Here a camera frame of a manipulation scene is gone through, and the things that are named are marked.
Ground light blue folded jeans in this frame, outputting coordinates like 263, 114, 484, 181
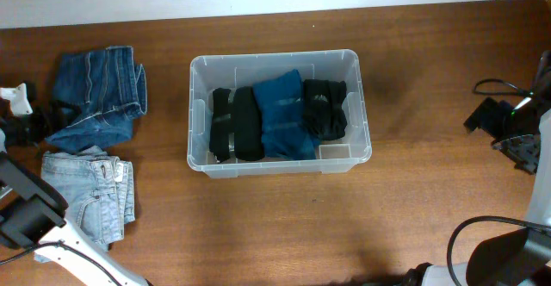
40, 146, 135, 252

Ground dark blue jeans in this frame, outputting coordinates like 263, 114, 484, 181
46, 46, 147, 153

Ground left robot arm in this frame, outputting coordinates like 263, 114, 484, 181
1, 84, 150, 286

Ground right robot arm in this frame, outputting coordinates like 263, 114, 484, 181
401, 52, 550, 285

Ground clear plastic storage container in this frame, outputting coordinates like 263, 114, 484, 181
187, 49, 373, 178

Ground blue garment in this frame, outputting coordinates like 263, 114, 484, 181
253, 69, 319, 160

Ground dark charcoal garment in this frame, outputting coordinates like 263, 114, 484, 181
302, 79, 347, 141

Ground black garment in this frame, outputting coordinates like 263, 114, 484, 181
209, 86, 265, 163

